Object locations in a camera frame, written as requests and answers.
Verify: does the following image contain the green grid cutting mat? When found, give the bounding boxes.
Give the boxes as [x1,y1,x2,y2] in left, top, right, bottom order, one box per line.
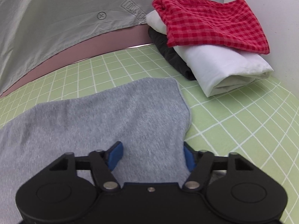
[1,45,298,223]

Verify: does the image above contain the black folded garment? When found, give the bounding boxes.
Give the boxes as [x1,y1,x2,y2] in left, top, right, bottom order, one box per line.
[148,27,196,81]

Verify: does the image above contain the red checkered folded cloth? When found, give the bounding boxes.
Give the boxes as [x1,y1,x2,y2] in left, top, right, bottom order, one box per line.
[152,0,270,55]

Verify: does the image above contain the grey sweatpants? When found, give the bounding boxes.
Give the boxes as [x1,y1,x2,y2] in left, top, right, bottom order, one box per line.
[1,78,191,223]

